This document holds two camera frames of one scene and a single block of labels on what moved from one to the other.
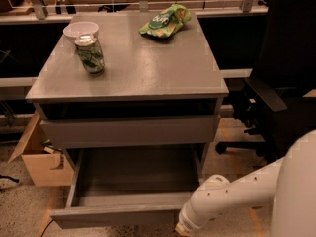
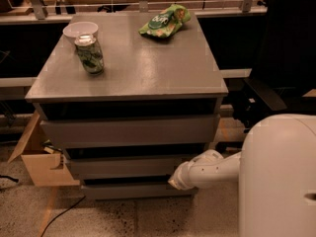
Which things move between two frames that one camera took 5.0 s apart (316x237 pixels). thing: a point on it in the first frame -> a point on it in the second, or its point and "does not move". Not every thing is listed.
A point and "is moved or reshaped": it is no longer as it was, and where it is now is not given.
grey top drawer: (134, 131) does not move
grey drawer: (123, 187) is moved or reshaped
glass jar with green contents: (91, 53) does not move
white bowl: (76, 29) does not move
